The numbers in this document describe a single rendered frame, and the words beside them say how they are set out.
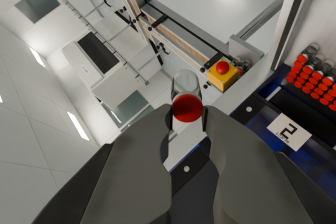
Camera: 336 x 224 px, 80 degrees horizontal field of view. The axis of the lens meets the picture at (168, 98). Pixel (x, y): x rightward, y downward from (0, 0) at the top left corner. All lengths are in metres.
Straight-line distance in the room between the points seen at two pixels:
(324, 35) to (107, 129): 6.06
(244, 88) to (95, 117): 6.25
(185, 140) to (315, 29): 0.40
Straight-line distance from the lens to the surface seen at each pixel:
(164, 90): 6.11
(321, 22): 0.53
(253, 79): 0.66
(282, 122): 0.61
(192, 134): 0.59
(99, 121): 6.57
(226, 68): 0.64
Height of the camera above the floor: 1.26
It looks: 7 degrees down
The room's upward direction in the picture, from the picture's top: 131 degrees counter-clockwise
